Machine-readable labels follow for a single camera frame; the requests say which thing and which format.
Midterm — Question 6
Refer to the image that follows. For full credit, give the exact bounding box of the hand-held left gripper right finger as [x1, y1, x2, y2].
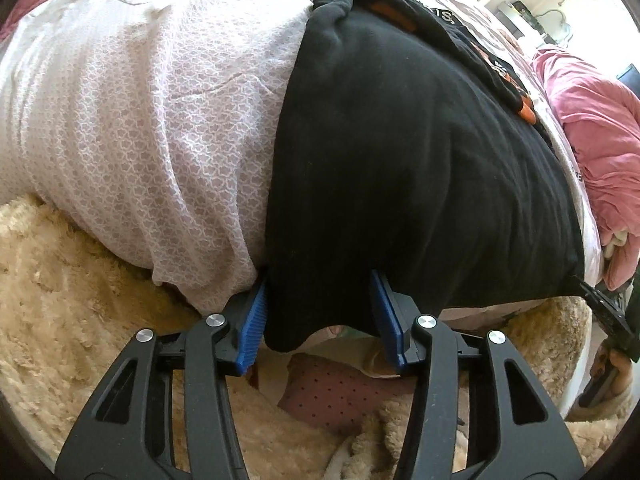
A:
[369, 269, 586, 480]

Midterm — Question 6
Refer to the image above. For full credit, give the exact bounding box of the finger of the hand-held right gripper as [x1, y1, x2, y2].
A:
[577, 277, 635, 351]

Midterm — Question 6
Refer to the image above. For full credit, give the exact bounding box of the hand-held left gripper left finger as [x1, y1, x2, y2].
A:
[55, 280, 268, 480]

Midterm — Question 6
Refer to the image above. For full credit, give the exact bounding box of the black sweater with orange cuffs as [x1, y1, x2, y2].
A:
[264, 0, 587, 353]

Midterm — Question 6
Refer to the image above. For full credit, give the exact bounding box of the person's right forearm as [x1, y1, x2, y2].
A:
[565, 385, 640, 463]

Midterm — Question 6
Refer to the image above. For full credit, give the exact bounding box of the person's right hand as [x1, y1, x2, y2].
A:
[589, 339, 635, 403]

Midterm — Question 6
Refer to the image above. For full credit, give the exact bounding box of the pink dotted cloth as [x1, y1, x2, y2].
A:
[277, 354, 418, 433]

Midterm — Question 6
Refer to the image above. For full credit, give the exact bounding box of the pink duvet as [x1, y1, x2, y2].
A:
[530, 45, 640, 291]

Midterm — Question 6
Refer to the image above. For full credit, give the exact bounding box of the beige fluffy rug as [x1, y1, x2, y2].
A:
[0, 195, 593, 480]

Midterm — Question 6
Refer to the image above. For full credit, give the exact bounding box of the pale pink printed quilt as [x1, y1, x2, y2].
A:
[0, 0, 606, 316]

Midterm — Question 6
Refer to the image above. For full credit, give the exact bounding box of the pink quilted blanket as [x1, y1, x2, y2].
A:
[0, 0, 101, 46]

